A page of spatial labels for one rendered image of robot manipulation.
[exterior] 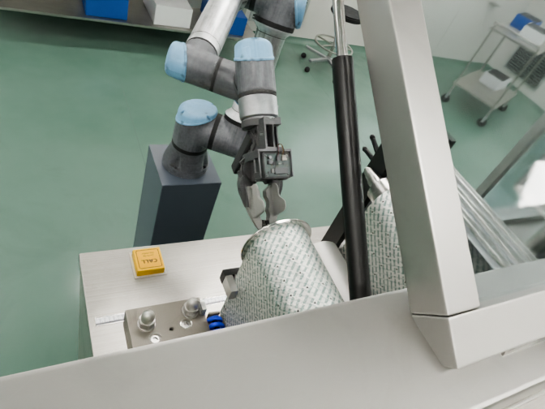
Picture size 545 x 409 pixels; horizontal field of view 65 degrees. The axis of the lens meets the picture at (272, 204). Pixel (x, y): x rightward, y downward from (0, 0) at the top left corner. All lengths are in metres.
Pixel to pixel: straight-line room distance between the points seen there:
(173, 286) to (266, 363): 0.93
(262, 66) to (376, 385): 0.67
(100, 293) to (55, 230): 1.31
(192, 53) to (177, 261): 0.55
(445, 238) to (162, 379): 0.18
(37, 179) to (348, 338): 2.49
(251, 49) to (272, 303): 0.46
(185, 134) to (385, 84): 1.08
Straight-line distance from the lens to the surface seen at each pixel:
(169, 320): 0.95
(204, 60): 0.94
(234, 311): 0.91
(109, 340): 1.07
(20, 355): 2.08
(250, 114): 0.81
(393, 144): 0.29
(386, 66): 0.30
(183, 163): 1.40
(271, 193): 0.85
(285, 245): 0.77
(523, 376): 0.33
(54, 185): 2.64
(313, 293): 0.72
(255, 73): 0.83
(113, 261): 1.18
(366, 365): 0.26
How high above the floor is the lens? 1.86
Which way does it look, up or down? 42 degrees down
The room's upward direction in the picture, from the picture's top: 24 degrees clockwise
